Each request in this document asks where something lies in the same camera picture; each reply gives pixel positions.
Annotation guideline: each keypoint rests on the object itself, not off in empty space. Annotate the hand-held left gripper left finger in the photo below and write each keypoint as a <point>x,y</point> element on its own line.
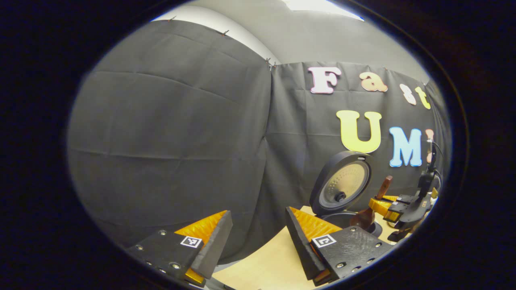
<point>215,249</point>

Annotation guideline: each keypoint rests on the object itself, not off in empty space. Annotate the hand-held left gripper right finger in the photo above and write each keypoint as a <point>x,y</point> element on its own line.
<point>300,245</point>

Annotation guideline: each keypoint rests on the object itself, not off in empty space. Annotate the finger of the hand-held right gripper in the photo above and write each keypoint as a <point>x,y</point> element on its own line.
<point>399,209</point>
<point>379,206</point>

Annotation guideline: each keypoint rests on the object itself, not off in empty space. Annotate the brown wooden spoon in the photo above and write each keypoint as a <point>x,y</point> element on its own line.
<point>365,217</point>

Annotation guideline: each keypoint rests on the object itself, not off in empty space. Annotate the dark grey rice cooker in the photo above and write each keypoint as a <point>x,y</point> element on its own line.
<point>346,181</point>

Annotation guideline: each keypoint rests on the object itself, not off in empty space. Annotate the black backdrop cloth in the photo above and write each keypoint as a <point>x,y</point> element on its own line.
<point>161,141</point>

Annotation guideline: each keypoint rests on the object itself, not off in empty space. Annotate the large ceiling light panel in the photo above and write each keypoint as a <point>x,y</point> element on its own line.
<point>318,6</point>

